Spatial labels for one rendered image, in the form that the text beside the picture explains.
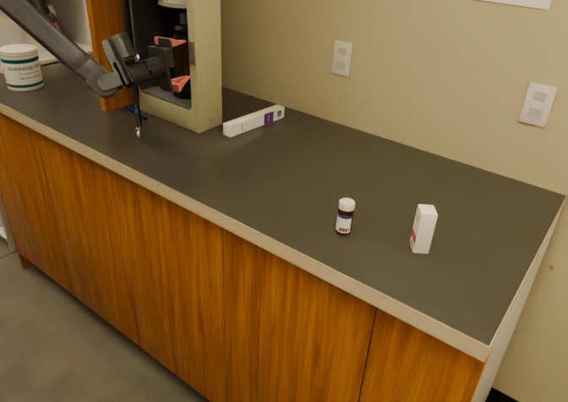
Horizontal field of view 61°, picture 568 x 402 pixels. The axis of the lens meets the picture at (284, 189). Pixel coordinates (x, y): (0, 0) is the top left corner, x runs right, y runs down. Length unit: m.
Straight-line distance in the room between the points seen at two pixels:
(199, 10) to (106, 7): 0.38
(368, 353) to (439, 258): 0.27
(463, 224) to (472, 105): 0.43
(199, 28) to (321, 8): 0.44
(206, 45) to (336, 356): 0.97
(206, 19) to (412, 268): 0.94
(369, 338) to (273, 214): 0.37
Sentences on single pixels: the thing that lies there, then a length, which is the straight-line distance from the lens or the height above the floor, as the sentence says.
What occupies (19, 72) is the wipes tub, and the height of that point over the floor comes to 1.02.
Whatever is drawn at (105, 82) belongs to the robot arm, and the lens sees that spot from 1.26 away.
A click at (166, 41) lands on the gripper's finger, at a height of 1.29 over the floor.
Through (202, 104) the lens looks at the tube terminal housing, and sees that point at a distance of 1.61.
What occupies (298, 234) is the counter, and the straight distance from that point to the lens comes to 1.14.
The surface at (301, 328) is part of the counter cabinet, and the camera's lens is 1.27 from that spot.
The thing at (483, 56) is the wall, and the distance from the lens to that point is 1.54.
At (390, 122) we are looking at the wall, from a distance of 1.69.
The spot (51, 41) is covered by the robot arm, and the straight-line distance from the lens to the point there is 1.30.
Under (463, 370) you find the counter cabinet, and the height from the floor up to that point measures 0.83.
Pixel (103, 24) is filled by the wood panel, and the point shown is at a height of 1.24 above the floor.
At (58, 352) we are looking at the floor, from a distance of 2.26.
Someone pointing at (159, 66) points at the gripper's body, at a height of 1.23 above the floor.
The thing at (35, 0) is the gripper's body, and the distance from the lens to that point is 1.62.
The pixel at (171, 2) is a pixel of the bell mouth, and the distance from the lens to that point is 1.62.
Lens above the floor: 1.60
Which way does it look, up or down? 30 degrees down
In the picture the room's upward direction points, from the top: 3 degrees clockwise
